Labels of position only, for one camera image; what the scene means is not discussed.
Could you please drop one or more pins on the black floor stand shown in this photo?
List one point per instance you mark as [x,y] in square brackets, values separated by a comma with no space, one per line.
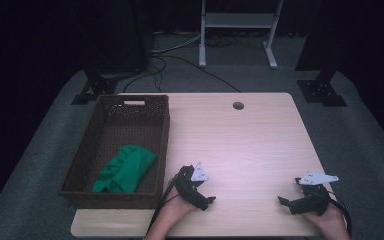
[96,88]
[320,91]

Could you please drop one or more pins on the grey table grommet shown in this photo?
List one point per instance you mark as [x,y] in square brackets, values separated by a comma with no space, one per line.
[238,106]

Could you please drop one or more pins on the person's left hand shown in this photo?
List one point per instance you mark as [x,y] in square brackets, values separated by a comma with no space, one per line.
[176,210]

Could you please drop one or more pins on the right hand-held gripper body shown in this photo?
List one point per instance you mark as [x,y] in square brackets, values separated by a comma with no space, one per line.
[315,200]

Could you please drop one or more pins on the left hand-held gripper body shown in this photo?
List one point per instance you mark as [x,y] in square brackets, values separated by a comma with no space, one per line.
[188,186]

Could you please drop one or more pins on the white metal stand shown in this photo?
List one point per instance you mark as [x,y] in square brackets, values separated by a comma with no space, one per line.
[238,20]

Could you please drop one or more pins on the brown wicker basket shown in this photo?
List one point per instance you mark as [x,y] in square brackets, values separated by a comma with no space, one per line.
[130,110]

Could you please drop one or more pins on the person's right hand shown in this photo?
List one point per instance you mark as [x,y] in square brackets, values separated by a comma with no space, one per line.
[331,221]

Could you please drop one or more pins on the green t-shirt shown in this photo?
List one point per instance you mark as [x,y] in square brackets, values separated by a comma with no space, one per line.
[126,170]

